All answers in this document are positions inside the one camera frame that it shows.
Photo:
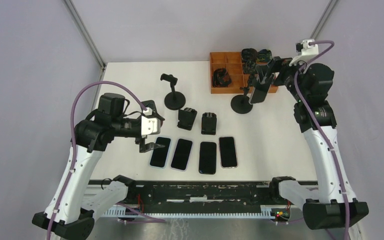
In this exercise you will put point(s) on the black round stand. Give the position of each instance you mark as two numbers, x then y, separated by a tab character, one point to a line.
174	100
240	103

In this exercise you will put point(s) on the light blue case phone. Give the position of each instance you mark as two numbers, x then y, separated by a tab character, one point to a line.
160	155

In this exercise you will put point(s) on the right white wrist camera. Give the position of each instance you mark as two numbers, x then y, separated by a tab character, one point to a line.
306	49

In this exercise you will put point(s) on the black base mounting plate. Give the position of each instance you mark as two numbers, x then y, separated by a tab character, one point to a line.
190	197

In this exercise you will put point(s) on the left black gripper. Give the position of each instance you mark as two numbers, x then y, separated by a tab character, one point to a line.
144	147

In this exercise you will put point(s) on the black small phone stand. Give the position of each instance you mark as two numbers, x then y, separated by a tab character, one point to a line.
186	118

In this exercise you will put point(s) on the white cable duct rail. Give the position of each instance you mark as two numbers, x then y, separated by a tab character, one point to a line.
263	213

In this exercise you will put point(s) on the grey case phone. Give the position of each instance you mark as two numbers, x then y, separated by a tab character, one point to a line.
228	152

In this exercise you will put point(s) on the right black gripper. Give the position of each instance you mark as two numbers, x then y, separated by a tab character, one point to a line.
281	65

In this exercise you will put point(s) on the pink case phone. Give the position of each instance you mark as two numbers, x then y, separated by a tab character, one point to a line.
257	96

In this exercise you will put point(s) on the black wedge phone stand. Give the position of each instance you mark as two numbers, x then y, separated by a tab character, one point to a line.
208	123

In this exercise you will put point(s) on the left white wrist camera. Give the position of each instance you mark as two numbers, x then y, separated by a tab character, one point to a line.
149	124

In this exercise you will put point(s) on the lavender case phone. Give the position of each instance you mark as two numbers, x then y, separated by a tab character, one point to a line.
181	154

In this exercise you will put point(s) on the orange compartment tray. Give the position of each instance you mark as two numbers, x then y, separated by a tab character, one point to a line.
230	70

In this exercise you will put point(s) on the black phone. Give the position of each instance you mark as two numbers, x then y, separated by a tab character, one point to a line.
207	158

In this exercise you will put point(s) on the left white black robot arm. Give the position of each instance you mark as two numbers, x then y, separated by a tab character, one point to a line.
69	215

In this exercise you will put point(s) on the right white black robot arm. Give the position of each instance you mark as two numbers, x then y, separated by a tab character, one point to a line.
332	203

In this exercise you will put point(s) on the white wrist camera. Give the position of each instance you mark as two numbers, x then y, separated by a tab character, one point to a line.
306	49
149	124

